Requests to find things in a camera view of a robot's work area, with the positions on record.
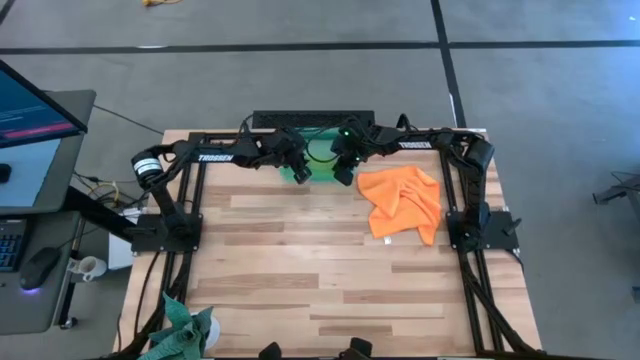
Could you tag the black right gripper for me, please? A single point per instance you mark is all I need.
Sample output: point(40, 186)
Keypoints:
point(352, 147)

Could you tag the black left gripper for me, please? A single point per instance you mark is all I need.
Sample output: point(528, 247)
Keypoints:
point(285, 150)

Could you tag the green microfiber towel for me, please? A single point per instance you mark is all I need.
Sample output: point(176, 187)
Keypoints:
point(322, 175)

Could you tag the orange microfiber towel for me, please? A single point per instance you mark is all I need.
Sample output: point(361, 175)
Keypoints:
point(400, 200)

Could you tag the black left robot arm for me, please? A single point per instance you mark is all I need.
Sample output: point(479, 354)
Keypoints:
point(215, 157)

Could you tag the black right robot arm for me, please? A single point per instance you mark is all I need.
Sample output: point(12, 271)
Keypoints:
point(415, 145)

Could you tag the teal translucent plastic basket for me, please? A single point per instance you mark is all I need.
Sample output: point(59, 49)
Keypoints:
point(287, 175)

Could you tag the black floor vent grille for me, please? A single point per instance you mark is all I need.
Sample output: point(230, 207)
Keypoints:
point(290, 119)

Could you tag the white box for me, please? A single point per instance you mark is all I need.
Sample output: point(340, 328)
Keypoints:
point(120, 255)

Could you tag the black desk support beam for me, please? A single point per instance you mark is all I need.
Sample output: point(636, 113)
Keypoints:
point(95, 210)

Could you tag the teal crumpled cloth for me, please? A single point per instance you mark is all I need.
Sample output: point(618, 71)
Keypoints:
point(180, 330)

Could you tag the white cup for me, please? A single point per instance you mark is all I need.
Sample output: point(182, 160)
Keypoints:
point(90, 267)

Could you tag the black computer monitor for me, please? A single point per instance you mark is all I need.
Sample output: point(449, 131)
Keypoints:
point(30, 110)

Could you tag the black stand leg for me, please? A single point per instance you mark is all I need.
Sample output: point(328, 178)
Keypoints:
point(617, 192)

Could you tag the black computer mouse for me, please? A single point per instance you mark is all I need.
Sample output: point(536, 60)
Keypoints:
point(40, 265)

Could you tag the black round device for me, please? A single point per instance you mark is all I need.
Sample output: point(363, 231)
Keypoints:
point(4, 173)

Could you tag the black backlit keyboard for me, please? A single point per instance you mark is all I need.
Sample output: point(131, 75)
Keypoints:
point(10, 245)

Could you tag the grey desk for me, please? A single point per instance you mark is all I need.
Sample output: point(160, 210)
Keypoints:
point(30, 310)

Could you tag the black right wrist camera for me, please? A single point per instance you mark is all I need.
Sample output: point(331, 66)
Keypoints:
point(344, 176)

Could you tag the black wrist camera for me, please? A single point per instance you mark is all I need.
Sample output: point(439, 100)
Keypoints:
point(344, 176)
point(302, 175)

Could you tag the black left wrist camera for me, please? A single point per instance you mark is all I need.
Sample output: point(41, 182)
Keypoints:
point(302, 175)

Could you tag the black aluminium table frame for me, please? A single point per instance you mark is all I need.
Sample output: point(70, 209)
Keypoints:
point(200, 195)

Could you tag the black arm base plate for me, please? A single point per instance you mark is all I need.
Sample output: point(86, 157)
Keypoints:
point(500, 240)
point(150, 245)

